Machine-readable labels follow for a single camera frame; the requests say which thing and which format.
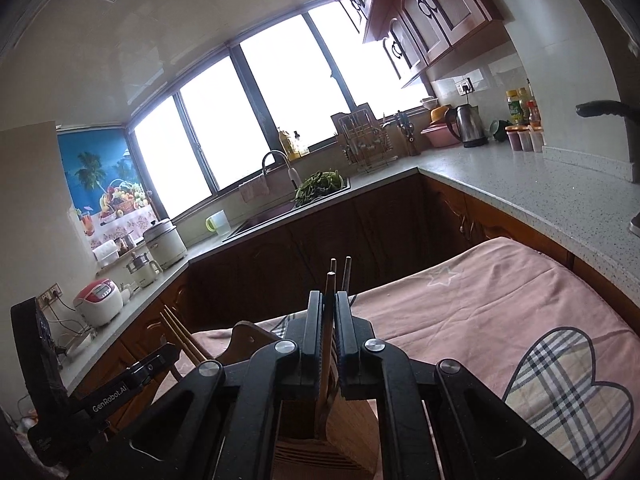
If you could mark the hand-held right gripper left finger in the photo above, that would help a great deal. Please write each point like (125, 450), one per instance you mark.
(314, 360)

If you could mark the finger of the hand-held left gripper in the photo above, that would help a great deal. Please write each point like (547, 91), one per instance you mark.
(155, 360)

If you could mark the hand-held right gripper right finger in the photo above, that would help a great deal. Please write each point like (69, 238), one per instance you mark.
(347, 360)

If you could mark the wooden chopsticks pair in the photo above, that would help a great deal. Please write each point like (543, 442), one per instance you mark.
(329, 310)

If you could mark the bamboo utensil holder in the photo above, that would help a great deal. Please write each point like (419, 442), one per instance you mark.
(350, 430)

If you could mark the white and red rice cooker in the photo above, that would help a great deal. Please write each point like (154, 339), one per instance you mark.
(97, 302)

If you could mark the small white electric kettle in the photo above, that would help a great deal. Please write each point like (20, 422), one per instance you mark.
(142, 270)

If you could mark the large white cooker pot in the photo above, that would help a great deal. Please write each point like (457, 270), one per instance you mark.
(165, 245)

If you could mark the white storage box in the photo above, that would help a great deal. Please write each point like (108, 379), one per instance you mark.
(106, 252)

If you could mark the brown wooden base cabinets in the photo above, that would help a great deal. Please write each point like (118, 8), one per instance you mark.
(325, 240)

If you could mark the pink plaid-heart tablecloth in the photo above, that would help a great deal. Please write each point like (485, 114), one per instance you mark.
(475, 310)

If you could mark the kitchen sink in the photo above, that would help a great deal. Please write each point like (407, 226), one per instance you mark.
(265, 220)

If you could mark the green and white mug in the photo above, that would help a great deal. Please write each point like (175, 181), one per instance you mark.
(219, 221)

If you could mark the green vegetables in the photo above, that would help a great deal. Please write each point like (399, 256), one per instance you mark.
(320, 182)

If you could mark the pink dish cloth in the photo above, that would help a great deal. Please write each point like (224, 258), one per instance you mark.
(254, 189)

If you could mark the curved metal faucet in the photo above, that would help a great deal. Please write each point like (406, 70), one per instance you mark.
(272, 154)

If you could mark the yellow oil bottle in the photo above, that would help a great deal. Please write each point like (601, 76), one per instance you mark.
(286, 142)

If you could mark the metal dish rack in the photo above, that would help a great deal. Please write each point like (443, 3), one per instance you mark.
(362, 135)

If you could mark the grey speckled kitchen countertop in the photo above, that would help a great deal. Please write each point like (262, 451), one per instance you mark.
(500, 185)

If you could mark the knife and scissors holder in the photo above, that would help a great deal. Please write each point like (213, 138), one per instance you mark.
(409, 135)

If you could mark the pink basin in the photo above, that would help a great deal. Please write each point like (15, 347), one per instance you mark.
(440, 136)

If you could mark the orange bowl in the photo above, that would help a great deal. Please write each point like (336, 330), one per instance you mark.
(440, 112)

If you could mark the stainless steel kettle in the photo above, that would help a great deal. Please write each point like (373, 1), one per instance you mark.
(470, 125)

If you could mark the white bowl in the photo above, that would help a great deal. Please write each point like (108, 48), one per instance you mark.
(429, 102)

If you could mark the dark green cup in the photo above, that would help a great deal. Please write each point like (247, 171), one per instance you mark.
(497, 129)

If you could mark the kitchen window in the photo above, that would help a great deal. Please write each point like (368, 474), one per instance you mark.
(275, 85)

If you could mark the clear jar orange lid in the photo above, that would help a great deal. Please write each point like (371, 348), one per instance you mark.
(526, 139)
(538, 140)
(514, 137)

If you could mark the yellow-green label bottle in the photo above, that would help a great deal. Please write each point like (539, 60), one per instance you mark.
(514, 107)

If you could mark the red cap sauce bottle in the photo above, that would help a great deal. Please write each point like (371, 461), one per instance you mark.
(534, 115)

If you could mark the black gas stove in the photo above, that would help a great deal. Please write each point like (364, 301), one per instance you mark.
(635, 225)

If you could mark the tall sauce bottle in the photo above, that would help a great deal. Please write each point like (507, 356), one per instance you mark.
(525, 95)

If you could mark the black range hood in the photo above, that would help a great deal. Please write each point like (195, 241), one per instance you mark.
(602, 109)

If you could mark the white wall outlet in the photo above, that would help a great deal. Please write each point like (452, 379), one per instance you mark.
(50, 292)

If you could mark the tropical fruit wall poster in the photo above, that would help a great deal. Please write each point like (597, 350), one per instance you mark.
(95, 170)

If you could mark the wall outlet with plug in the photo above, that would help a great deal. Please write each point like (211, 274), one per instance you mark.
(465, 85)

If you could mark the brown wooden wall cabinets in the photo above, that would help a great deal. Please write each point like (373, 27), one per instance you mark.
(425, 10)

